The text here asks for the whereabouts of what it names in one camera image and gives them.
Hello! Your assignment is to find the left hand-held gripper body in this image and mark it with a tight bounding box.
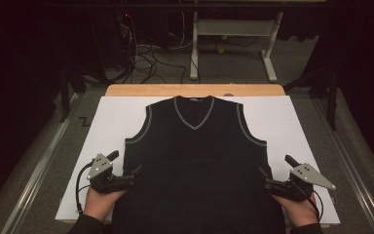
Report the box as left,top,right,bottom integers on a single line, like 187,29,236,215
86,152,135,195

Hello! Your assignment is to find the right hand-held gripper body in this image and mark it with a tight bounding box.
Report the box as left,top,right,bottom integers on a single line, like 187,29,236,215
265,163,337,203

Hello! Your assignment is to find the dark navy knit vest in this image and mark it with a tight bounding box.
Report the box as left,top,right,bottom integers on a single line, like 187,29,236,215
111,95,286,234

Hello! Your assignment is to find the person's right hand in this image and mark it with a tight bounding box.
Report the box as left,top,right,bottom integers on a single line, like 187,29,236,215
271,192,319,228

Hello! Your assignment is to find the person's left hand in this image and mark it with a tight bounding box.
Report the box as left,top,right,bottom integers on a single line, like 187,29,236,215
83,186,128,224

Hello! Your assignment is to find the white board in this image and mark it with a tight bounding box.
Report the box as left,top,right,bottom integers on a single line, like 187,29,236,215
55,95,341,225

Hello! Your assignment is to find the dark metal stand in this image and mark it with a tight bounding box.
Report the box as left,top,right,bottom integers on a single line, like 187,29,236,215
57,61,90,125
283,64,339,132

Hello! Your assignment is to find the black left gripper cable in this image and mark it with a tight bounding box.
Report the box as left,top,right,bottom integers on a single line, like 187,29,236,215
74,162,94,215

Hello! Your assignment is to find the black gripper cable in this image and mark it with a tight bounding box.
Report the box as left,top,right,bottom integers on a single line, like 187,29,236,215
74,162,94,215
307,189,324,224

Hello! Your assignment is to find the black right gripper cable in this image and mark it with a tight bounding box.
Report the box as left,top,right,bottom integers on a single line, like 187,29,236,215
307,189,324,224

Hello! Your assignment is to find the metal floor rail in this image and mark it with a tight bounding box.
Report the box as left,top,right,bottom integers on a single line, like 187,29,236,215
0,93,80,234
311,97,374,234

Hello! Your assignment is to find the tangle of black cables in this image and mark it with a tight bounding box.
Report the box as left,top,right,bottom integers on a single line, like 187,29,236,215
118,13,189,86

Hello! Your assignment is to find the white metal stand frame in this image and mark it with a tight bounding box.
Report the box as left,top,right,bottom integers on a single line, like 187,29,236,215
189,11,284,84

